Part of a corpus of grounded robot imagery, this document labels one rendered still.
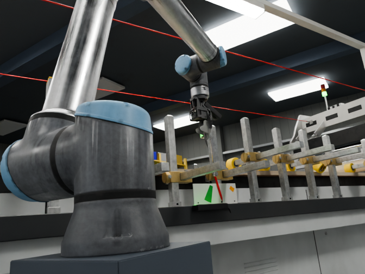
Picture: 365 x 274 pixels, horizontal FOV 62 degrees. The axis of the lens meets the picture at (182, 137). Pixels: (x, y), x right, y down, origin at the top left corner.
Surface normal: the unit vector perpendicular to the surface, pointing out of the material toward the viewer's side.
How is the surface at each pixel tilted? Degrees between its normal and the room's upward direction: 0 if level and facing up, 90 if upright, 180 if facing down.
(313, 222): 90
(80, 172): 90
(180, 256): 90
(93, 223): 70
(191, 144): 90
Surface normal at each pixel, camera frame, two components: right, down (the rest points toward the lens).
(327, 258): 0.52, -0.26
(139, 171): 0.69, -0.24
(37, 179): -0.37, 0.32
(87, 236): -0.29, -0.54
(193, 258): 0.84, -0.21
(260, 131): -0.55, -0.18
